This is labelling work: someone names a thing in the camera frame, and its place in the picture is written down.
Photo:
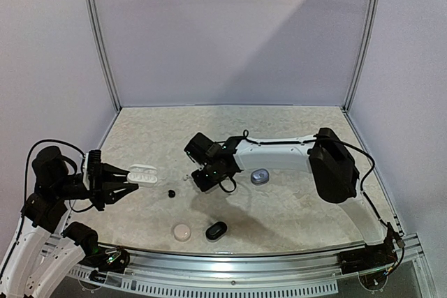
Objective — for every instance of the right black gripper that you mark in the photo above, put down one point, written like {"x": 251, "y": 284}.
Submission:
{"x": 203, "y": 177}

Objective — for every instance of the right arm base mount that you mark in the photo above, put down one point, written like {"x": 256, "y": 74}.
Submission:
{"x": 385, "y": 257}

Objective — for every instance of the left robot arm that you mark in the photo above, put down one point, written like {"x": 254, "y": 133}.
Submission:
{"x": 42, "y": 252}

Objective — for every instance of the purple charging case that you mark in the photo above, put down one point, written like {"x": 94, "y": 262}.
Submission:
{"x": 259, "y": 177}

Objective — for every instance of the right aluminium frame post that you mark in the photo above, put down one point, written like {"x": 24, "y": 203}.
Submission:
{"x": 362, "y": 54}

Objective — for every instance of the aluminium front rail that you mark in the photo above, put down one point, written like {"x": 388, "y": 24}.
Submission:
{"x": 315, "y": 274}

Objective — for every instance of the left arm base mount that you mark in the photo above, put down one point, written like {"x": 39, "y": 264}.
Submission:
{"x": 108, "y": 259}

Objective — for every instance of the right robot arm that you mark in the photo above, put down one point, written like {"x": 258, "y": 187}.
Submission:
{"x": 323, "y": 155}

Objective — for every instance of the black charging case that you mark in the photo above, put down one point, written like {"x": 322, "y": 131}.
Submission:
{"x": 216, "y": 231}

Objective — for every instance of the white charging case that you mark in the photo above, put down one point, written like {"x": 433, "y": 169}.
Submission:
{"x": 143, "y": 175}

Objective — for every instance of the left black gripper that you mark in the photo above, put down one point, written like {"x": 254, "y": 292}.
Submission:
{"x": 110, "y": 197}

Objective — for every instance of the pink charging case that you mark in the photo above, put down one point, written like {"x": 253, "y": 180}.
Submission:
{"x": 182, "y": 232}

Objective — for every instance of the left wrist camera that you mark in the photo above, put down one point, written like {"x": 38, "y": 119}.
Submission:
{"x": 91, "y": 166}

